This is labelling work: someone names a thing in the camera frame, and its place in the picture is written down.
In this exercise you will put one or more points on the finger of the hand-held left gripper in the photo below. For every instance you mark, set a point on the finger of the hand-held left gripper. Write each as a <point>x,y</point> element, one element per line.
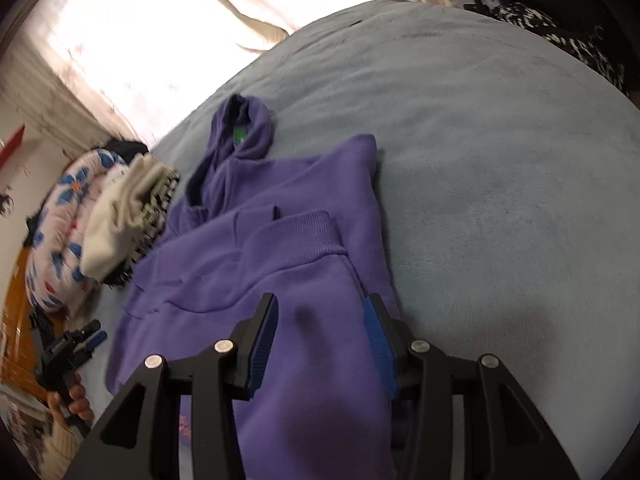
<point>89,329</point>
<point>98,340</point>

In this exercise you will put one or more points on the red wall decoration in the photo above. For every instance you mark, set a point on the red wall decoration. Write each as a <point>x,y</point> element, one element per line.
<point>12,142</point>

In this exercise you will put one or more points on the black wall sticker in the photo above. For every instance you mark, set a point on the black wall sticker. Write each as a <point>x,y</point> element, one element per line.
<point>6,202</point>

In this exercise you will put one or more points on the cream folded garment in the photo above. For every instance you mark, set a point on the cream folded garment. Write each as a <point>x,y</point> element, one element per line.
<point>120,220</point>

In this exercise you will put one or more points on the bed with light blue blanket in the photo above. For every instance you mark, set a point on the bed with light blue blanket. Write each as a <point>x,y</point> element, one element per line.
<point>500,185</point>

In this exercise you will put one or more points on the person's left hand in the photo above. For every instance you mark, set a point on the person's left hand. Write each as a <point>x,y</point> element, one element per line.
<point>77,405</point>

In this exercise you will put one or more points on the floral quilt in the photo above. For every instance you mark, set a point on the floral quilt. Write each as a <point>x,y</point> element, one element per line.
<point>60,260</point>

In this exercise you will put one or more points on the purple zip hoodie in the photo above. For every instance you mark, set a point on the purple zip hoodie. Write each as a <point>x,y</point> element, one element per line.
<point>320,385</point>

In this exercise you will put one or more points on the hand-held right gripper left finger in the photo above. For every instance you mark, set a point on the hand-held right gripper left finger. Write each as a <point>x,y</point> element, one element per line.
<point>262,340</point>

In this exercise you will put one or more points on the black white patterned folded clothes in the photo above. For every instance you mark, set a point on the black white patterned folded clothes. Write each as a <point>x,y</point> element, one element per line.
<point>160,200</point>

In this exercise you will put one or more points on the black white patterned garment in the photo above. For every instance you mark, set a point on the black white patterned garment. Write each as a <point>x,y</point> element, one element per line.
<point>560,30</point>

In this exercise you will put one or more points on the dark knit cloth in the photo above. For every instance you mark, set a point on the dark knit cloth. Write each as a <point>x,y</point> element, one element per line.
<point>125,149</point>

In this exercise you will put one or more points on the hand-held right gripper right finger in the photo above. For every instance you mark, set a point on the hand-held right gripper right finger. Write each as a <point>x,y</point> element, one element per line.
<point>380,345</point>

